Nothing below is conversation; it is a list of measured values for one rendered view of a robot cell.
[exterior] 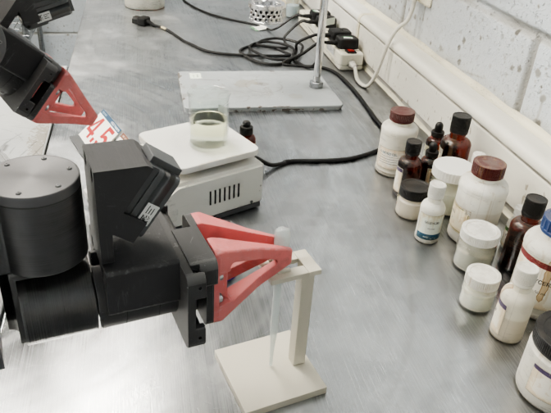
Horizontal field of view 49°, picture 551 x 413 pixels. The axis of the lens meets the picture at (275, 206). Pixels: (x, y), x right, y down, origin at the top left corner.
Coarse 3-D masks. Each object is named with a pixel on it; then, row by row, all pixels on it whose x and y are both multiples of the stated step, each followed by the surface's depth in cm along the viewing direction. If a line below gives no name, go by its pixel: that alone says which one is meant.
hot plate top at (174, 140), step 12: (144, 132) 80; (156, 132) 80; (168, 132) 80; (180, 132) 80; (156, 144) 77; (168, 144) 77; (180, 144) 77; (228, 144) 78; (240, 144) 78; (252, 144) 78; (180, 156) 74; (192, 156) 75; (204, 156) 75; (216, 156) 75; (228, 156) 75; (240, 156) 76; (252, 156) 77; (180, 168) 72; (192, 168) 72; (204, 168) 73
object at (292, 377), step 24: (264, 264) 50; (312, 264) 51; (312, 288) 52; (288, 336) 60; (216, 360) 57; (240, 360) 57; (264, 360) 57; (288, 360) 57; (240, 384) 54; (264, 384) 54; (288, 384) 55; (312, 384) 55; (240, 408) 53; (264, 408) 52
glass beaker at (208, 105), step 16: (192, 96) 75; (208, 96) 77; (224, 96) 73; (192, 112) 74; (208, 112) 73; (224, 112) 74; (192, 128) 75; (208, 128) 74; (224, 128) 75; (192, 144) 76; (208, 144) 75; (224, 144) 76
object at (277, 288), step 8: (280, 288) 51; (280, 296) 52; (272, 304) 52; (272, 312) 52; (272, 320) 53; (272, 328) 53; (272, 336) 54; (272, 344) 54; (272, 352) 55; (272, 360) 56
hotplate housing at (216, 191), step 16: (240, 160) 78; (256, 160) 79; (192, 176) 74; (208, 176) 74; (224, 176) 75; (240, 176) 77; (256, 176) 78; (176, 192) 72; (192, 192) 73; (208, 192) 75; (224, 192) 76; (240, 192) 78; (256, 192) 80; (176, 208) 73; (192, 208) 74; (208, 208) 76; (224, 208) 78; (240, 208) 80; (176, 224) 74
